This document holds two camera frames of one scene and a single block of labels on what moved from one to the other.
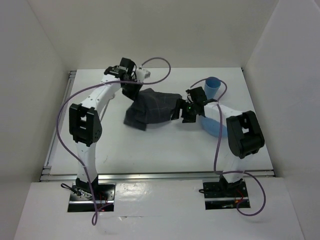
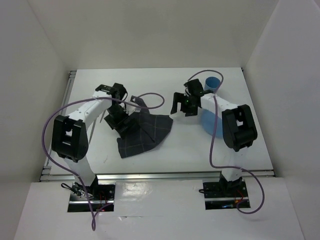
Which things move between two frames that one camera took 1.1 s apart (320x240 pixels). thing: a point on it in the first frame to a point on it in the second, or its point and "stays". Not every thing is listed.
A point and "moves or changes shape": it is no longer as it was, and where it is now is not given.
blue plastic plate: [213, 126] stays
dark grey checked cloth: [150, 107] moves or changes shape
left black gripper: [133, 95] to [117, 125]
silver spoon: [104, 108] stays
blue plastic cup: [212, 85] stays
